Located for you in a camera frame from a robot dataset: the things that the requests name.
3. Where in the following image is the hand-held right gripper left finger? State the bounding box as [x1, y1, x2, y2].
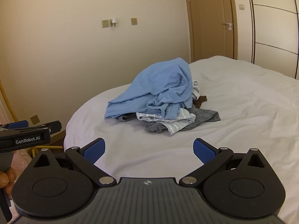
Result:
[33, 138, 117, 187]

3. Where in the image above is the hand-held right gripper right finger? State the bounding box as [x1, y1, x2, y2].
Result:
[179, 138, 267, 187]

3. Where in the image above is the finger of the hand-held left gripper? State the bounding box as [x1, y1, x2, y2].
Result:
[28, 121, 62, 136]
[0, 120, 29, 131]

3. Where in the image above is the blue printed t-shirt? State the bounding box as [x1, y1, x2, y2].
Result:
[104, 57, 194, 120]

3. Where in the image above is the person's left hand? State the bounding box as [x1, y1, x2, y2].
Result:
[0, 168, 17, 200]

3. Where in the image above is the grey garment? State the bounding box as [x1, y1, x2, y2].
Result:
[117, 107, 221, 135]

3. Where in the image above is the white striped shirt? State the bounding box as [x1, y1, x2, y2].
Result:
[136, 80, 199, 136]

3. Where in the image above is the dark brown garment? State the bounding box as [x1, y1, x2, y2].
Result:
[192, 95, 208, 109]

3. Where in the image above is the white bed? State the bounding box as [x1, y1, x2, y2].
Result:
[63, 55, 299, 224]

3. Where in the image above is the wooden door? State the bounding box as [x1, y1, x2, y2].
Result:
[183, 0, 239, 63]

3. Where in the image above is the white wardrobe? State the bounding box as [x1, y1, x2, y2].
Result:
[234, 0, 299, 80]

